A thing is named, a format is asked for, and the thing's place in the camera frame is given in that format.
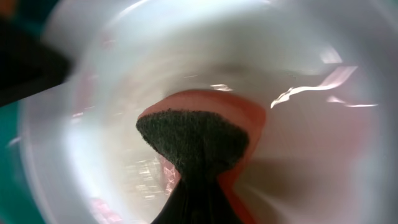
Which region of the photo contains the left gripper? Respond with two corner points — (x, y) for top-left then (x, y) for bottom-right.
(1, 19), (72, 106)

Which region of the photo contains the orange and grey sponge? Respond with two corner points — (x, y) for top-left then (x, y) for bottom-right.
(136, 90), (266, 224)

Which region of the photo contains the light blue plate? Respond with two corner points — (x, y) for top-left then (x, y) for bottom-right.
(21, 1), (397, 224)

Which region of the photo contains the teal plastic tray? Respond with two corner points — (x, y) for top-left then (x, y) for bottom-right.
(1, 0), (58, 224)

